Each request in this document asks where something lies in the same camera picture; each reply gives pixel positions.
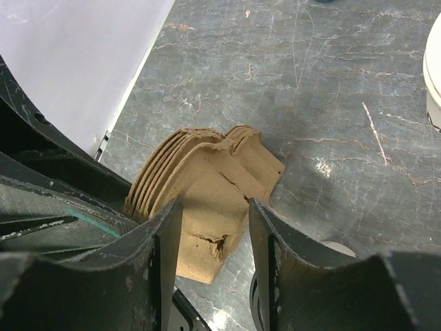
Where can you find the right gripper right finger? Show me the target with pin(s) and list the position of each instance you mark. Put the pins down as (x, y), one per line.
(304, 285)

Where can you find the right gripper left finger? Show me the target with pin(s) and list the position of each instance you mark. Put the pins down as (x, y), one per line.
(125, 285)

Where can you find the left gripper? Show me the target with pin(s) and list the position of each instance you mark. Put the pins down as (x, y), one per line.
(54, 196)

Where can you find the cardboard cup carrier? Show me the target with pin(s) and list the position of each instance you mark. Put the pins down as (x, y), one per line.
(214, 175)

